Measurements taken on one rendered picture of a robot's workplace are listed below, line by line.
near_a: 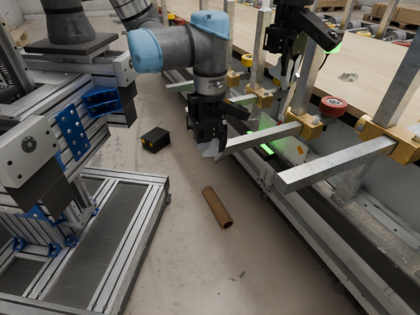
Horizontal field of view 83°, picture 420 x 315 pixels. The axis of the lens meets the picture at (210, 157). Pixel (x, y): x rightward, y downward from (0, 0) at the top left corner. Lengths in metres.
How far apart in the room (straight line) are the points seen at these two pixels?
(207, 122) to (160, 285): 0.99
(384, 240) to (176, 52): 0.67
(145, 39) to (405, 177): 0.81
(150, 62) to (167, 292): 1.12
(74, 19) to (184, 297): 1.23
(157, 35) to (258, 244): 1.24
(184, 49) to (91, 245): 1.07
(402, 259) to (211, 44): 0.66
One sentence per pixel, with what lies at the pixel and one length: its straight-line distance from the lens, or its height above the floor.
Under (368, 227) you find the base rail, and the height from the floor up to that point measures 0.70.
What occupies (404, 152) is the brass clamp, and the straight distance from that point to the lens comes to 0.63.
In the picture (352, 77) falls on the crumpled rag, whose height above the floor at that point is 0.92.
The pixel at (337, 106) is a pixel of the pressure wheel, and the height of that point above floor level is 0.91.
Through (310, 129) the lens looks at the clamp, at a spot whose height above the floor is 0.86.
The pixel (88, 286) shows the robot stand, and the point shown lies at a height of 0.21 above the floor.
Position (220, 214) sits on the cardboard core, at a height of 0.07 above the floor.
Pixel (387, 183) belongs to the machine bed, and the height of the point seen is 0.69.
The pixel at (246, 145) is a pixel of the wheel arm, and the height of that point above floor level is 0.85.
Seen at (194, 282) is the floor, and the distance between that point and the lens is 1.36.
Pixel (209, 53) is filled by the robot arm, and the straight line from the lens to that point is 0.49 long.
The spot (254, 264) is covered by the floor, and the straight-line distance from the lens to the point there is 1.41.
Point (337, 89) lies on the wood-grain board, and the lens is 0.98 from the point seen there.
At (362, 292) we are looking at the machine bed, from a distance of 1.33.
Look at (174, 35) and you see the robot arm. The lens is 0.47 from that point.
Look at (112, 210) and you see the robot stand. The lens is 1.42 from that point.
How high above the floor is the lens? 1.26
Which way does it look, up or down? 40 degrees down
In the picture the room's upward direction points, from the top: straight up
